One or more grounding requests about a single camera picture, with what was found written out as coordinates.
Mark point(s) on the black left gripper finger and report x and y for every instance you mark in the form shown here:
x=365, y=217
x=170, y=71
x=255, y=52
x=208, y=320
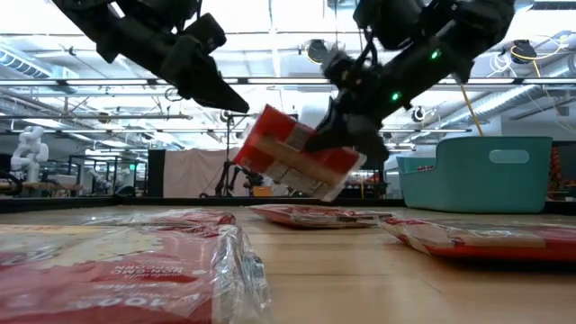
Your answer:
x=211, y=101
x=225, y=92

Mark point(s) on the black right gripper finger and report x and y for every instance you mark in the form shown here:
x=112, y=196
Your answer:
x=371, y=144
x=330, y=128

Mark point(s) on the red popcorn bag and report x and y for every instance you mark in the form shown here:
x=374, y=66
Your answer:
x=279, y=153
x=315, y=217
x=426, y=168
x=472, y=240
x=112, y=279
x=180, y=218

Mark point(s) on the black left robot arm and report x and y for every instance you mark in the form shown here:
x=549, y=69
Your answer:
x=130, y=31

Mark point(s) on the black background robot arm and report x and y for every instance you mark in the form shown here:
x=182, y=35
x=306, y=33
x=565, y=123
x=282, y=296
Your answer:
x=225, y=175

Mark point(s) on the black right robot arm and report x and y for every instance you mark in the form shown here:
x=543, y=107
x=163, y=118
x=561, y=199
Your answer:
x=450, y=45

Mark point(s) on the black equipment cart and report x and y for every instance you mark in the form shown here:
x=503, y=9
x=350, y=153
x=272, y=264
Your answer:
x=355, y=192

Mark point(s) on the beige curtain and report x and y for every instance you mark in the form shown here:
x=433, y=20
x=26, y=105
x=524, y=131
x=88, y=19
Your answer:
x=189, y=173

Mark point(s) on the person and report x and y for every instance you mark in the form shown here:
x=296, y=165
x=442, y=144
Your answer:
x=274, y=189

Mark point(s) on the black upright panel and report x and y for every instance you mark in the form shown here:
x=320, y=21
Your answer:
x=156, y=173

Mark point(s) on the orange box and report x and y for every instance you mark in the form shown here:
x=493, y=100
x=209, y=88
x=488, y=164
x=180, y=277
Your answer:
x=262, y=192

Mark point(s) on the teal plastic basket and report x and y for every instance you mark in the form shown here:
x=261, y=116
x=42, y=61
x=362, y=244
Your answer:
x=472, y=189

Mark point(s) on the white humanoid robot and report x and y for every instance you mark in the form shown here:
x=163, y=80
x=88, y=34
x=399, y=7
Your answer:
x=31, y=153

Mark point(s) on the shelf with red items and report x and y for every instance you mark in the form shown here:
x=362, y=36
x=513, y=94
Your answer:
x=557, y=168

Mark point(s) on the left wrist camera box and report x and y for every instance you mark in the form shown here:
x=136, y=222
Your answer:
x=204, y=33

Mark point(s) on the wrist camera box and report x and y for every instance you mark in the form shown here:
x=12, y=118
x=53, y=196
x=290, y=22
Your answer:
x=204, y=33
x=339, y=67

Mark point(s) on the black camera stand frame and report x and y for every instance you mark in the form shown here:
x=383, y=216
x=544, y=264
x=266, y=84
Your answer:
x=227, y=144

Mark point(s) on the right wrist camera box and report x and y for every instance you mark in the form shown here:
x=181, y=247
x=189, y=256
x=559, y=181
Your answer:
x=339, y=67

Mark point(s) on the silver ventilation duct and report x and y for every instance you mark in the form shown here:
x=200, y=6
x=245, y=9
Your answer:
x=508, y=96

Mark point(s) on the black table edge rail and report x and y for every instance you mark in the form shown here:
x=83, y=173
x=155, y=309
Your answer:
x=90, y=203

